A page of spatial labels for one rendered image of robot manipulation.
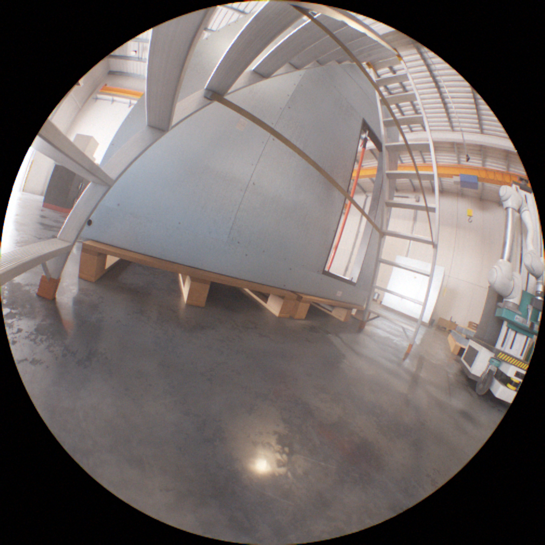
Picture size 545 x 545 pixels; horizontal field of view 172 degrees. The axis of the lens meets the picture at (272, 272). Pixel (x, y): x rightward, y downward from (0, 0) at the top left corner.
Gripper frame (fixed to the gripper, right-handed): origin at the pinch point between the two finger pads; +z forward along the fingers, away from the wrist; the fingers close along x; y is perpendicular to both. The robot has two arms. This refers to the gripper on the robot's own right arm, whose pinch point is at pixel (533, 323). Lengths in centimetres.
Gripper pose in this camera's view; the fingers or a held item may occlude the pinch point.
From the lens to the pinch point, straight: 147.7
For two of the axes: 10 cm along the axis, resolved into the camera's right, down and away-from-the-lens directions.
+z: -3.3, 9.4, 0.8
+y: 7.1, 1.9, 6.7
